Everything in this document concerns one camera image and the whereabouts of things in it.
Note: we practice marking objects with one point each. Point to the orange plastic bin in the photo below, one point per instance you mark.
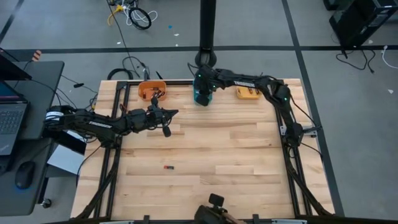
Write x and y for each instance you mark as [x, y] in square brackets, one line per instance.
[143, 85]

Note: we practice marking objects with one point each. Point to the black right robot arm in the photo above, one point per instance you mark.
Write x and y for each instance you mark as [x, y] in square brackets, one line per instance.
[245, 83]

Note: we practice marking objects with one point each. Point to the black pole with round end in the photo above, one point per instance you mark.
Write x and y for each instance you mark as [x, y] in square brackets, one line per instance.
[207, 25]

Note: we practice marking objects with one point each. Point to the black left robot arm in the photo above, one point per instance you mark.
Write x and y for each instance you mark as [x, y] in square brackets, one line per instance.
[93, 123]

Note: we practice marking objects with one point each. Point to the black caster wheel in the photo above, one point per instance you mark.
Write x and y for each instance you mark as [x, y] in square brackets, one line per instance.
[46, 203]

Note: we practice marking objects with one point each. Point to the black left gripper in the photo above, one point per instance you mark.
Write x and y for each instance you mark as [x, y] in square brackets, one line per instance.
[141, 118]

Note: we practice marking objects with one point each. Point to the yellow plastic bin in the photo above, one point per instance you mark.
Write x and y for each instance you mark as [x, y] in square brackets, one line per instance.
[242, 95]

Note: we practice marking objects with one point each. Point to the black computer tower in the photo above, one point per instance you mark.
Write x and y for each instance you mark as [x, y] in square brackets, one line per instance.
[357, 18]

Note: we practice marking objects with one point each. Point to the black flat box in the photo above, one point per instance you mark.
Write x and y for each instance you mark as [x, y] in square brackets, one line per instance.
[66, 143]

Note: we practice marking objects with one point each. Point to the black side desk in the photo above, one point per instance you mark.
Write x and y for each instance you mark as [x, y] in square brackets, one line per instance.
[40, 93]

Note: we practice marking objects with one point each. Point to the black laptop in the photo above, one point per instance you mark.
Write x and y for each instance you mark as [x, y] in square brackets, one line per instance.
[12, 124]

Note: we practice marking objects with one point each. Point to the black computer mouse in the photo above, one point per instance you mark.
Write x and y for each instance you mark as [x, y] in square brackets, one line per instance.
[25, 174]

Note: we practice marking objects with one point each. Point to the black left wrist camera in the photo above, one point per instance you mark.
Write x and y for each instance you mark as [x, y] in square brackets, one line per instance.
[166, 130]

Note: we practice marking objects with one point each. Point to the black battery red end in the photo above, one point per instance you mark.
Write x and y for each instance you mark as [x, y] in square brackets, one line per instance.
[249, 90]

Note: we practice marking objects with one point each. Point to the black aluminium rig frame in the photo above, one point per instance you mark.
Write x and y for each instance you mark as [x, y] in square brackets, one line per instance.
[180, 82]

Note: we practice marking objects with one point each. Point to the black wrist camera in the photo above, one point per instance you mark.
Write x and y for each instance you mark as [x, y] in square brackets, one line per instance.
[166, 130]
[202, 99]

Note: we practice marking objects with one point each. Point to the red and black battery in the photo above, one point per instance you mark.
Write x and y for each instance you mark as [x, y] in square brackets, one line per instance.
[162, 93]
[168, 167]

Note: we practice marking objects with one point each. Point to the black box camera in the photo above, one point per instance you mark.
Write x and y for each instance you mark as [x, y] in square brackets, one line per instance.
[216, 200]

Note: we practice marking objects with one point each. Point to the black monitor panel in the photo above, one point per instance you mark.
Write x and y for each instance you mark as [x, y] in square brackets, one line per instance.
[11, 70]

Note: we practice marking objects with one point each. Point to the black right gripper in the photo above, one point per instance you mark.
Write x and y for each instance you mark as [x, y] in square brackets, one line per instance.
[206, 79]

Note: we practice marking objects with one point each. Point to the teal plastic bin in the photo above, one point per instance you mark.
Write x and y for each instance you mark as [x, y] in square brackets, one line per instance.
[195, 95]

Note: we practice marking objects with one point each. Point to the white flat box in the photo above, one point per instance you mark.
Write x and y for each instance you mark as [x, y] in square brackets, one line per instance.
[66, 160]

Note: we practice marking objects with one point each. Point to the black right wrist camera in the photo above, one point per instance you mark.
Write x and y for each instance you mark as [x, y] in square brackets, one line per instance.
[202, 99]

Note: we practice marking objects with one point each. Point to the orange black striped tape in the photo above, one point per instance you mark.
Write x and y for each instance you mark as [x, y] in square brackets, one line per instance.
[36, 56]

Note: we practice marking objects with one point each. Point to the grey metal mounting bracket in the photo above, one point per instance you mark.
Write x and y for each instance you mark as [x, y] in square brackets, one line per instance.
[283, 130]

